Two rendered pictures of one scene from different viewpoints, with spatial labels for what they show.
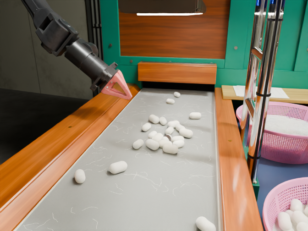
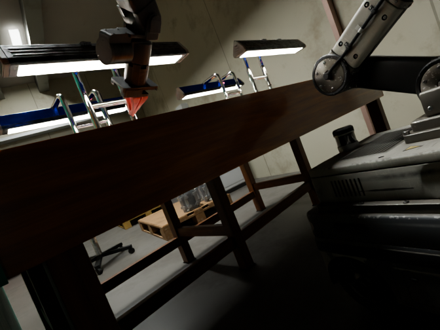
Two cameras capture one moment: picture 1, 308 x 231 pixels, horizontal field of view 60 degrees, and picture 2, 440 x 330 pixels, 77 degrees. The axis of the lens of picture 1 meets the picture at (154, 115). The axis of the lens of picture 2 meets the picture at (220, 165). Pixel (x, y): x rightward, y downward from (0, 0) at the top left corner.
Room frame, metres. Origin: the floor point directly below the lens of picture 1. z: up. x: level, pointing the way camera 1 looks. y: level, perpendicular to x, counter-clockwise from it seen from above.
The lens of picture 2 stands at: (1.21, 0.68, 0.64)
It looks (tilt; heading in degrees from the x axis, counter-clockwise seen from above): 3 degrees down; 218
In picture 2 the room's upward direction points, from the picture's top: 22 degrees counter-clockwise
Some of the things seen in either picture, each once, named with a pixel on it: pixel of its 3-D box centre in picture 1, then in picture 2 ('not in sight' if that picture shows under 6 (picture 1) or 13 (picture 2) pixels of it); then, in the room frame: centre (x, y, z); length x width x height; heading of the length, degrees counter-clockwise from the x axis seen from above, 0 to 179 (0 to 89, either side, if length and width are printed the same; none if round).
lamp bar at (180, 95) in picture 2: not in sight; (212, 87); (-0.47, -0.42, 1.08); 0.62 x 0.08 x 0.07; 169
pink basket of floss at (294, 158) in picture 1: (282, 131); not in sight; (0.70, -0.37, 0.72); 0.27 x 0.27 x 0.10
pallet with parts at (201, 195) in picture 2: not in sight; (177, 205); (-1.04, -1.90, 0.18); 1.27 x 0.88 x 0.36; 69
